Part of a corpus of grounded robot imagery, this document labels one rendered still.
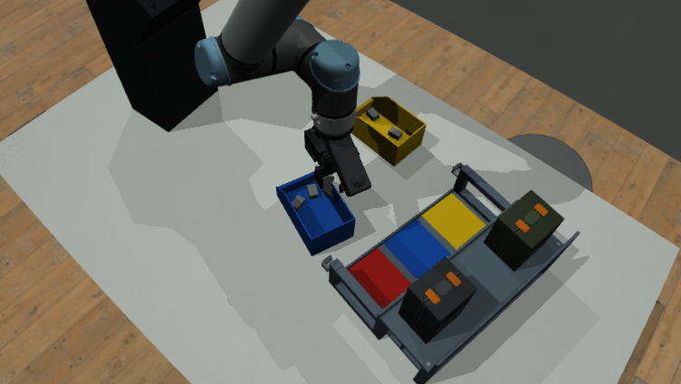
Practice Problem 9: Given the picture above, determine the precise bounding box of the black case with orange latches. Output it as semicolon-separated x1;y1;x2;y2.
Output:
398;257;477;344
484;190;564;271

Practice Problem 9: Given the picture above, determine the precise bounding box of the yellow bin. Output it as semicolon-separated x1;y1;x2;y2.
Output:
351;96;427;167

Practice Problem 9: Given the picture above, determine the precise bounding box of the blue bin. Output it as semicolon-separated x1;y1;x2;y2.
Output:
276;171;356;256

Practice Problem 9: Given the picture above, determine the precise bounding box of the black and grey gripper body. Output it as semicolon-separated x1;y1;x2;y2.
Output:
304;123;353;175

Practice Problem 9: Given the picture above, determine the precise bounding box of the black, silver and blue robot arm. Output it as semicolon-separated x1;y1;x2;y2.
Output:
195;0;371;197

